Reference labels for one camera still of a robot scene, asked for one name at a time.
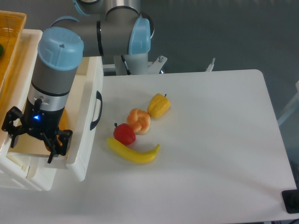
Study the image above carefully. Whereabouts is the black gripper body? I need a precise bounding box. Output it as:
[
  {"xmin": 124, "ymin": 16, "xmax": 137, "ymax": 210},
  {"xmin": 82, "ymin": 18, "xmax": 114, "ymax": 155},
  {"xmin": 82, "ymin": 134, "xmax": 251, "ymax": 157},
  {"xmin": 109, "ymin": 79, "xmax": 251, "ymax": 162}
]
[{"xmin": 1, "ymin": 99, "xmax": 73, "ymax": 156}]

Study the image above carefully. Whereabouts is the long orange bread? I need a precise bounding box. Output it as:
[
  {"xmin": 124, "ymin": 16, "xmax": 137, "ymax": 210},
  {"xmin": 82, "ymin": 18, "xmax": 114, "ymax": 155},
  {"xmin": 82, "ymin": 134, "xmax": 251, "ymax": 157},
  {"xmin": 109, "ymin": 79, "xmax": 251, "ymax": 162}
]
[{"xmin": 45, "ymin": 109, "xmax": 68, "ymax": 152}]

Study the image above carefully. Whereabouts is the white drawer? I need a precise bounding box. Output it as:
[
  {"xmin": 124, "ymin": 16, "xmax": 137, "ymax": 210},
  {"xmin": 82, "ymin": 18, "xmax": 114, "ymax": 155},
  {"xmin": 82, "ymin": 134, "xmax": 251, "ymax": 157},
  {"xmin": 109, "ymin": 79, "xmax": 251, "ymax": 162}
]
[{"xmin": 8, "ymin": 56, "xmax": 103, "ymax": 182}]

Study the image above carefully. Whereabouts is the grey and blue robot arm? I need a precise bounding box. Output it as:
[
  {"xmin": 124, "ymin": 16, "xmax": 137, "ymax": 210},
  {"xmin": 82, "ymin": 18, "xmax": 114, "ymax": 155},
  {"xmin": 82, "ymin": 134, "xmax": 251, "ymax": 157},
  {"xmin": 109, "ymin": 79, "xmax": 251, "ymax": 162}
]
[{"xmin": 2, "ymin": 0, "xmax": 151, "ymax": 162}]

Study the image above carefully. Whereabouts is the white drawer cabinet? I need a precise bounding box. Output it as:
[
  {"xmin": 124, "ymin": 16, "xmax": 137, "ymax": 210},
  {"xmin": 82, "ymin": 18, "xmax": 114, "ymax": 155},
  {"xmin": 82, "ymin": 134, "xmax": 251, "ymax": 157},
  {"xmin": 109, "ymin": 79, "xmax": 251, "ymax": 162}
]
[{"xmin": 0, "ymin": 29, "xmax": 58, "ymax": 192}]

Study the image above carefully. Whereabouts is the knotted bread roll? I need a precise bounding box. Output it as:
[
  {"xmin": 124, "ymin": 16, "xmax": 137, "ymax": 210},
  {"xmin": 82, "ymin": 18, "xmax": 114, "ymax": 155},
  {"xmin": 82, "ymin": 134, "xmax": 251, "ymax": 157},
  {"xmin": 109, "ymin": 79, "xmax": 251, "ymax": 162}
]
[{"xmin": 126, "ymin": 108, "xmax": 151, "ymax": 135}]

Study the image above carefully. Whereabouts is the red bell pepper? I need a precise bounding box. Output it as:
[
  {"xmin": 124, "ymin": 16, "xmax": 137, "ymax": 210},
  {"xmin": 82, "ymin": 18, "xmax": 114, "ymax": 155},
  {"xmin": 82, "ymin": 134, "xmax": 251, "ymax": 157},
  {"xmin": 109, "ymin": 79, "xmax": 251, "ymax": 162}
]
[{"xmin": 113, "ymin": 123, "xmax": 136, "ymax": 145}]

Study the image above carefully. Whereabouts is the yellow banana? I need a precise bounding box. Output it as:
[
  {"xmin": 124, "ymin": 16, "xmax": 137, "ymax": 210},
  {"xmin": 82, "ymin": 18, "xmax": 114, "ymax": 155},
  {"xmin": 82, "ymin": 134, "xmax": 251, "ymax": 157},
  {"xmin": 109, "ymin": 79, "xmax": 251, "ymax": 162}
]
[{"xmin": 107, "ymin": 137, "xmax": 161, "ymax": 164}]

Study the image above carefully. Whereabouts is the green vegetable in basket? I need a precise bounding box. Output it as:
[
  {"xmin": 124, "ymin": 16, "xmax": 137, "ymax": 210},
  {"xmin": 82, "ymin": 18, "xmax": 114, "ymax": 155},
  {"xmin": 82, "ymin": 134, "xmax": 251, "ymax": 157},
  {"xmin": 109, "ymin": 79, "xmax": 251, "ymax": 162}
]
[{"xmin": 0, "ymin": 44, "xmax": 4, "ymax": 57}]

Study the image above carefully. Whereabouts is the yellow woven basket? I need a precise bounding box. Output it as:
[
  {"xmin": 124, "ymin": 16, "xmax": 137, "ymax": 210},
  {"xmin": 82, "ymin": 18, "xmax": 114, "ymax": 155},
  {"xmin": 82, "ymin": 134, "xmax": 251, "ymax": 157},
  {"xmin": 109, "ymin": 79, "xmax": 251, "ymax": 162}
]
[{"xmin": 0, "ymin": 10, "xmax": 27, "ymax": 93}]

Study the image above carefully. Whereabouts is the yellow bell pepper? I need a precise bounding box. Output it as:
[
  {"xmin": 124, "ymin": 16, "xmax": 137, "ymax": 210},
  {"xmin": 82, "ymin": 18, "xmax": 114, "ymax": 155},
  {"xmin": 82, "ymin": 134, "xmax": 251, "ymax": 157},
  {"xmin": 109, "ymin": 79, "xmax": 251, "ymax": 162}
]
[{"xmin": 147, "ymin": 93, "xmax": 171, "ymax": 119}]

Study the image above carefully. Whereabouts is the black device at table edge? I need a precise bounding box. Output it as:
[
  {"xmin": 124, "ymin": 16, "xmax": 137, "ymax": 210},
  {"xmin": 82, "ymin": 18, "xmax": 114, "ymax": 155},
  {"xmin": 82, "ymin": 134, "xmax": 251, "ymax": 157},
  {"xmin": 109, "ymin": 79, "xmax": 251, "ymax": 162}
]
[{"xmin": 282, "ymin": 189, "xmax": 299, "ymax": 214}]

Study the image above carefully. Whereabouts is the black drawer handle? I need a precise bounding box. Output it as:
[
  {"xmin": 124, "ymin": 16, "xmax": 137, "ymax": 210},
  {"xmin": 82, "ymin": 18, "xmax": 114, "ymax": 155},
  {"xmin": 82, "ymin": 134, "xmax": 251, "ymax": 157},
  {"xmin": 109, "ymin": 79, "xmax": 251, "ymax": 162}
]
[{"xmin": 90, "ymin": 91, "xmax": 103, "ymax": 130}]

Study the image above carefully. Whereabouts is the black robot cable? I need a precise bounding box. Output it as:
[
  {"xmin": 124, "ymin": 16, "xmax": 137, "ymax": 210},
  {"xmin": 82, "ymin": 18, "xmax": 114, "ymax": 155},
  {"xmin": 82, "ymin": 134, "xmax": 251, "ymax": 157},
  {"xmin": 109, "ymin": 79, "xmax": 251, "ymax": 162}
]
[{"xmin": 120, "ymin": 55, "xmax": 133, "ymax": 76}]

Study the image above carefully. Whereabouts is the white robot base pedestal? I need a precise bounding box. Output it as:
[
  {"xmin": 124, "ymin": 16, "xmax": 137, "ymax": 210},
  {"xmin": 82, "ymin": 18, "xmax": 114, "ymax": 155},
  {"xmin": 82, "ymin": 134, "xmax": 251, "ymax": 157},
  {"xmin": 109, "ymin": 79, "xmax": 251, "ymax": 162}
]
[{"xmin": 103, "ymin": 53, "xmax": 168, "ymax": 76}]

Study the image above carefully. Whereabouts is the white frame at right edge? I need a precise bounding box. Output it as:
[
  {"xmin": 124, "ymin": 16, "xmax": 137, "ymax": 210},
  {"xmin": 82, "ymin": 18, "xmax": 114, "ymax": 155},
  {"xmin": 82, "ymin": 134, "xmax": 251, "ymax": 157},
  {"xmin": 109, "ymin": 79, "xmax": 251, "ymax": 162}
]
[{"xmin": 277, "ymin": 81, "xmax": 299, "ymax": 126}]

